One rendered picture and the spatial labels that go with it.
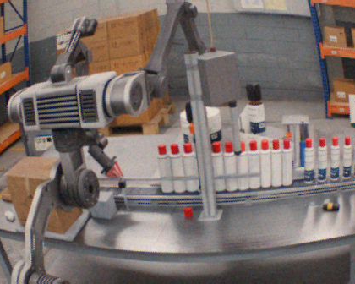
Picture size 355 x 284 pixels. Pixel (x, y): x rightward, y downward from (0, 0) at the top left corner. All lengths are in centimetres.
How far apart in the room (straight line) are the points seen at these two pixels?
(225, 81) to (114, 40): 368
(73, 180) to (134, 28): 386
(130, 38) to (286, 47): 212
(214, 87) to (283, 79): 475
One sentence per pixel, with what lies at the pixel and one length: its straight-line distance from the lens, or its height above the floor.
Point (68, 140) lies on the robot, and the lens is 178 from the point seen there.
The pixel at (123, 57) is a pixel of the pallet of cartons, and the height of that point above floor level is 89.
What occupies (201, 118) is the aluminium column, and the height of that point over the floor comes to 124.
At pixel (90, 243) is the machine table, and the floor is 83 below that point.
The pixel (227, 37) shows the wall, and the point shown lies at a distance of 678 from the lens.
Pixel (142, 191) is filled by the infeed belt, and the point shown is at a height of 88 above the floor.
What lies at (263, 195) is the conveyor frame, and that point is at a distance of 229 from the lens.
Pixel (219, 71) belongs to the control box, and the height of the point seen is 141.
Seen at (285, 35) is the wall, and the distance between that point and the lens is 660.
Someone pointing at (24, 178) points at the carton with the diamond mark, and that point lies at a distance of 217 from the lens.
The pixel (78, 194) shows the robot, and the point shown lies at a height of 114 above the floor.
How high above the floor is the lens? 187
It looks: 20 degrees down
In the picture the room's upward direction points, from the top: 8 degrees counter-clockwise
